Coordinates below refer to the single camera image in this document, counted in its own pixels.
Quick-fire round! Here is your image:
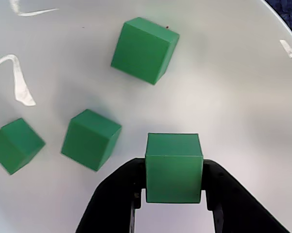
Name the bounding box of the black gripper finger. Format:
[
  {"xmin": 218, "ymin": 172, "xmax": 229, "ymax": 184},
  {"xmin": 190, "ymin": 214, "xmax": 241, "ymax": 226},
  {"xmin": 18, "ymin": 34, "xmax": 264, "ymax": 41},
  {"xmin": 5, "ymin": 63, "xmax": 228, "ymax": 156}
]
[
  {"xmin": 200, "ymin": 159, "xmax": 292, "ymax": 233},
  {"xmin": 74, "ymin": 157, "xmax": 147, "ymax": 233}
]

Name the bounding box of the green cube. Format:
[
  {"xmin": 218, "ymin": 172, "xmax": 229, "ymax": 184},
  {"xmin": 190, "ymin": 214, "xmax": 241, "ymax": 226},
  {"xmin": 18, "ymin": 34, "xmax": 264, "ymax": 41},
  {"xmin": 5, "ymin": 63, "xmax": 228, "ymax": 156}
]
[
  {"xmin": 0, "ymin": 117, "xmax": 46, "ymax": 175},
  {"xmin": 110, "ymin": 17, "xmax": 180, "ymax": 86},
  {"xmin": 145, "ymin": 132, "xmax": 204, "ymax": 204},
  {"xmin": 60, "ymin": 108, "xmax": 123, "ymax": 172}
]

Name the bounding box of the white round plate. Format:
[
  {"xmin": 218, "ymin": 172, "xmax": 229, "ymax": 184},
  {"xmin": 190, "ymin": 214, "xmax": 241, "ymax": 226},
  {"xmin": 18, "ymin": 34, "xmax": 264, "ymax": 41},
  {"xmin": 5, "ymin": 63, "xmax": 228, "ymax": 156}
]
[{"xmin": 0, "ymin": 0, "xmax": 292, "ymax": 233}]

